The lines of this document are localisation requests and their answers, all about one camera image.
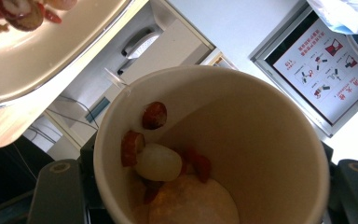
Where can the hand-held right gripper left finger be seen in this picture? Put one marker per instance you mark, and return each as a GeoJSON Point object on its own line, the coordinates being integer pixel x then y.
{"type": "Point", "coordinates": [59, 196]}

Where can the brown paper cup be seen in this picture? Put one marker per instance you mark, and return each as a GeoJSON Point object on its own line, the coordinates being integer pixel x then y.
{"type": "Point", "coordinates": [261, 140]}

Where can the bowl of food scraps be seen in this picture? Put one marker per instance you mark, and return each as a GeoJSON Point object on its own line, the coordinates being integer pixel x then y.
{"type": "Point", "coordinates": [43, 62]}

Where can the red date slice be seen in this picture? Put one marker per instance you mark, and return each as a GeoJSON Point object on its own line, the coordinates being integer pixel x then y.
{"type": "Point", "coordinates": [154, 115]}
{"type": "Point", "coordinates": [131, 148]}

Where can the grey desk label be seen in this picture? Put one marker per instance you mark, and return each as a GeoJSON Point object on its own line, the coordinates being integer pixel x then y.
{"type": "Point", "coordinates": [98, 109]}

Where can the white round food piece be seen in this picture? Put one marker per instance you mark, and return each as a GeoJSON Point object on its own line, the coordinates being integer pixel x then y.
{"type": "Point", "coordinates": [158, 162]}

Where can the white instruction poster red pictures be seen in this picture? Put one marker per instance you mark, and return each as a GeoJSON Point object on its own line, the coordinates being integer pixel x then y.
{"type": "Point", "coordinates": [329, 74]}

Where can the pale white food lump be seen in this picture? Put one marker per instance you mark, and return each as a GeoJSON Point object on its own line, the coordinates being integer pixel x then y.
{"type": "Point", "coordinates": [192, 202]}

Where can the small red berry piece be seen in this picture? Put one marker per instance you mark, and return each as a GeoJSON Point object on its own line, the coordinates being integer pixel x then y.
{"type": "Point", "coordinates": [200, 165]}

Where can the white plastic trash bag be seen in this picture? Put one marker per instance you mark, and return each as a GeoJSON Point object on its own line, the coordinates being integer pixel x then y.
{"type": "Point", "coordinates": [345, 14]}

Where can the pile of red food scraps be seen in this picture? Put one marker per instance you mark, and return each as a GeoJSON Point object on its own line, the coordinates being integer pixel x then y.
{"type": "Point", "coordinates": [24, 14]}

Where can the metal framed wall cabinet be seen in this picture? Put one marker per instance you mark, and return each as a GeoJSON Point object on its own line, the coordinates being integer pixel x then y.
{"type": "Point", "coordinates": [292, 90]}

